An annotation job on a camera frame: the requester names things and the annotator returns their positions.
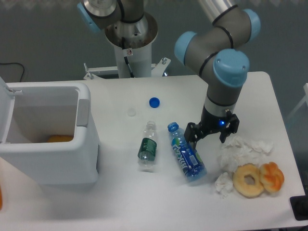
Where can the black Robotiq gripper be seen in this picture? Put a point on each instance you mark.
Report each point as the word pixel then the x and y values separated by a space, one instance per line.
pixel 211 124

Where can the blue plastic drink bottle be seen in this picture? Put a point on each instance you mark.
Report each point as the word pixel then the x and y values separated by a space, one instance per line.
pixel 189 160

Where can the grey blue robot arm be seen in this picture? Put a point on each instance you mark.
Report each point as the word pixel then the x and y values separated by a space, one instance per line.
pixel 214 56

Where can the blue bottle cap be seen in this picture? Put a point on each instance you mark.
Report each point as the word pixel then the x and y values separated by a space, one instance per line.
pixel 154 102

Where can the clear bottle green label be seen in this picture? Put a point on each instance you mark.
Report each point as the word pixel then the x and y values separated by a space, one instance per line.
pixel 148 147

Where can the large crumpled white tissue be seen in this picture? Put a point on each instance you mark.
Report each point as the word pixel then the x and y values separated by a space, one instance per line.
pixel 237 152

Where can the small crumpled white tissue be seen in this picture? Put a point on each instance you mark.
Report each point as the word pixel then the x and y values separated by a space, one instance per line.
pixel 224 185

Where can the orange twisted bread roll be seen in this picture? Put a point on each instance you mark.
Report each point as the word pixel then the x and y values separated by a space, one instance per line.
pixel 271 177

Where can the black device at edge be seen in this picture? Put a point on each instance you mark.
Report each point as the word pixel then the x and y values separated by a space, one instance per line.
pixel 299 206

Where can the orange bread inside bin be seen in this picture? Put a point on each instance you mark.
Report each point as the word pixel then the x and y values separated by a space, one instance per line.
pixel 60 138

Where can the white open trash bin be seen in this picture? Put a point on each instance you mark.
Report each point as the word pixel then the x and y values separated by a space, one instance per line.
pixel 32 112

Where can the orange object left edge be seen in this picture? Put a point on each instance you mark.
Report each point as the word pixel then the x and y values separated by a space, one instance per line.
pixel 1 199

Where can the plain ring donut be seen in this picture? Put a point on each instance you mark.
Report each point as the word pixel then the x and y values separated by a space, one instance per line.
pixel 247 182

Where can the white metal base frame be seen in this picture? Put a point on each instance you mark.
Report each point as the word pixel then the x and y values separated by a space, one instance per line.
pixel 158 70

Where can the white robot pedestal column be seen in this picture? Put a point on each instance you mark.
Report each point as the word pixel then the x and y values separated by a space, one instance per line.
pixel 132 43

